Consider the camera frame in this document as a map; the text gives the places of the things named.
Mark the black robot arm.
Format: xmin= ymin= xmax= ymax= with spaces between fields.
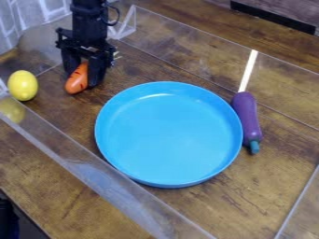
xmin=55 ymin=0 xmax=121 ymax=88

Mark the clear acrylic barrier wall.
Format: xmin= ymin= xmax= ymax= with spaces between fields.
xmin=0 ymin=0 xmax=319 ymax=239

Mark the yellow toy lemon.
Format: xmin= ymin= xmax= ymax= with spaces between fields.
xmin=7 ymin=70 xmax=38 ymax=101

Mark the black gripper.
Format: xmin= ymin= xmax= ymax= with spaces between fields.
xmin=55 ymin=6 xmax=118 ymax=88

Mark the white grey curtain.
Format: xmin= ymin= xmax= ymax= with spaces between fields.
xmin=0 ymin=0 xmax=70 ymax=55

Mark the black bar in background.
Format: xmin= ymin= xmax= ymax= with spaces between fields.
xmin=230 ymin=0 xmax=316 ymax=35

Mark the clear acrylic triangle bracket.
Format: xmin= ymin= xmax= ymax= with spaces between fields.
xmin=106 ymin=5 xmax=136 ymax=40

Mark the purple toy eggplant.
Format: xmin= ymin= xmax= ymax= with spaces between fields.
xmin=230 ymin=91 xmax=262 ymax=154

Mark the orange toy carrot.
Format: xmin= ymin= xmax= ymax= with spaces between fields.
xmin=64 ymin=52 xmax=122 ymax=95

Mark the blue round plate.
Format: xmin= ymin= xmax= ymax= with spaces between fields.
xmin=94 ymin=81 xmax=242 ymax=188

